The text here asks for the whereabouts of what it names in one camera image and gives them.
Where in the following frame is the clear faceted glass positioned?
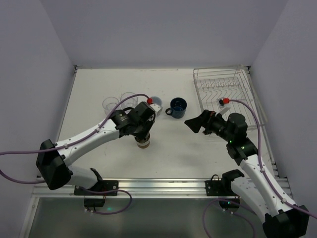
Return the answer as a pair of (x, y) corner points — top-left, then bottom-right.
(120, 92), (138, 109)

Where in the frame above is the white ceramic footed cup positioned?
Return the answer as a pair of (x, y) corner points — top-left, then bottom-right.
(151, 96), (162, 106)

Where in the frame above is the dark blue mug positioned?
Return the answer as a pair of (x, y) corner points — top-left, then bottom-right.
(165, 97), (187, 119)

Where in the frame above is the brown banded cup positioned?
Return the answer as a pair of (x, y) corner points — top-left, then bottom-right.
(135, 138), (150, 149)
(143, 132), (150, 143)

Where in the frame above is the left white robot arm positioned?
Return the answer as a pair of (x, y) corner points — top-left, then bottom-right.
(36, 102), (162, 190)

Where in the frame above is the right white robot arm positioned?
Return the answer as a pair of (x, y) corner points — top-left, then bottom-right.
(185, 110), (309, 238)

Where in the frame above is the wire dish rack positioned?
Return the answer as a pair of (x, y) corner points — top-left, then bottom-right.
(193, 65), (266, 131)

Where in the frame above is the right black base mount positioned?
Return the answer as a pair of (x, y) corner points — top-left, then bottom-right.
(205, 169), (244, 212)

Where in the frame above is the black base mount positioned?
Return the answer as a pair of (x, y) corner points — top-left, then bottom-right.
(205, 169), (244, 212)
(74, 168), (119, 212)

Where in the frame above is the aluminium mounting rail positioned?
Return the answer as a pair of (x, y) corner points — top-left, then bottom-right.
(32, 177), (290, 199)

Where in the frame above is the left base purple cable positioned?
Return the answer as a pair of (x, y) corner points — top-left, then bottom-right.
(85, 188), (132, 214)

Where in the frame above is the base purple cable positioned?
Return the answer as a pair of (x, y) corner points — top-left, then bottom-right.
(203, 199), (257, 238)
(85, 188), (132, 214)

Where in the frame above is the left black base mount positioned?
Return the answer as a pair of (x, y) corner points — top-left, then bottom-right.
(74, 168), (119, 212)

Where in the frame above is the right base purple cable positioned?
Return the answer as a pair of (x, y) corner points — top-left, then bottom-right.
(203, 199), (257, 238)

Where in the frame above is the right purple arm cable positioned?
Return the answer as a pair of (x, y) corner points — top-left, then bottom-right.
(217, 97), (317, 220)

